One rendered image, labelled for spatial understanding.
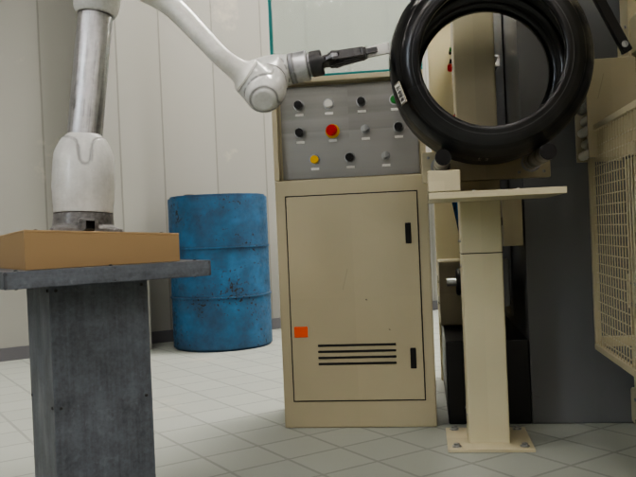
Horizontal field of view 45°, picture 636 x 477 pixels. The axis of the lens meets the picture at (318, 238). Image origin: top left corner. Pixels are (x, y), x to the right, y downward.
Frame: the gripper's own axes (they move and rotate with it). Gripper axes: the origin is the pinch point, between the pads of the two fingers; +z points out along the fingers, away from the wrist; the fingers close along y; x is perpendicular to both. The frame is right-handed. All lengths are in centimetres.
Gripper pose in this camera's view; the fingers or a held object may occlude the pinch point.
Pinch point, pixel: (378, 50)
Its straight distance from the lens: 230.8
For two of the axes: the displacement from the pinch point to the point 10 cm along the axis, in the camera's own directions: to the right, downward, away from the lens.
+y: 1.3, -0.1, 9.9
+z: 9.7, -1.8, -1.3
